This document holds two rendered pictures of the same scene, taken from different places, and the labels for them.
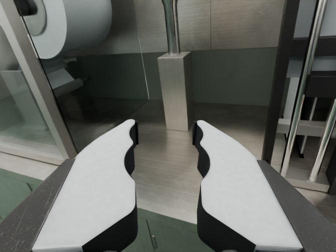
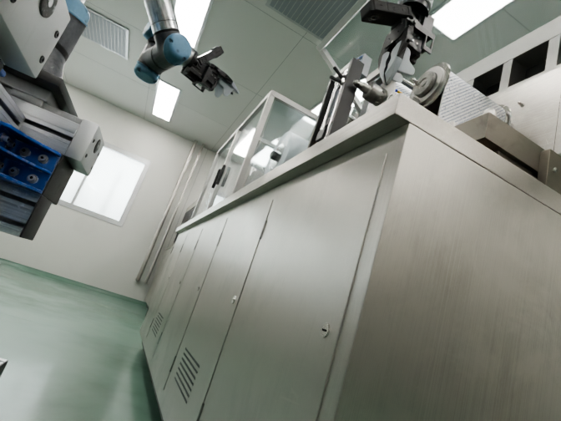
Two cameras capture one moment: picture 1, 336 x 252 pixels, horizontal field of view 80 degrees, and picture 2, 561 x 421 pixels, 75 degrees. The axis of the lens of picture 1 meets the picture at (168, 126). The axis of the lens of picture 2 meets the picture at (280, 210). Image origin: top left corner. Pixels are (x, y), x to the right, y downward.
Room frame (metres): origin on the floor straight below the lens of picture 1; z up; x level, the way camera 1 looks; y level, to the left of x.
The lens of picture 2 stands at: (-0.54, -1.08, 0.52)
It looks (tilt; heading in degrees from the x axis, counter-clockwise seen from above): 15 degrees up; 45
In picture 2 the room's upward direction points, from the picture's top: 19 degrees clockwise
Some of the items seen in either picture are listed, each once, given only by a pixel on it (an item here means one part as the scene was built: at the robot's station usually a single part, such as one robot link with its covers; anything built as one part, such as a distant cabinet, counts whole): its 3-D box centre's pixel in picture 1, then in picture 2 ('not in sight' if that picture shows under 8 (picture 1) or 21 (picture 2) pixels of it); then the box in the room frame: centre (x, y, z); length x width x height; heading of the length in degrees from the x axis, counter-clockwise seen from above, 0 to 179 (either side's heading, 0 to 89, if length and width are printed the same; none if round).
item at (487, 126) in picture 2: not in sight; (514, 174); (0.36, -0.89, 1.00); 0.40 x 0.16 x 0.06; 154
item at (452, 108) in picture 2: not in sight; (469, 136); (0.38, -0.76, 1.13); 0.23 x 0.01 x 0.18; 154
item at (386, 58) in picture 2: not in sight; (392, 73); (0.04, -0.70, 1.08); 0.06 x 0.03 x 0.09; 155
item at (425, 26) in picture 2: not in sight; (409, 32); (0.04, -0.71, 1.19); 0.09 x 0.08 x 0.12; 155
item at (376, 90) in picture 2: not in sight; (374, 93); (0.38, -0.42, 1.34); 0.06 x 0.06 x 0.06; 64
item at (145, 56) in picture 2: not in sight; (154, 62); (-0.19, 0.00, 1.11); 0.11 x 0.08 x 0.11; 88
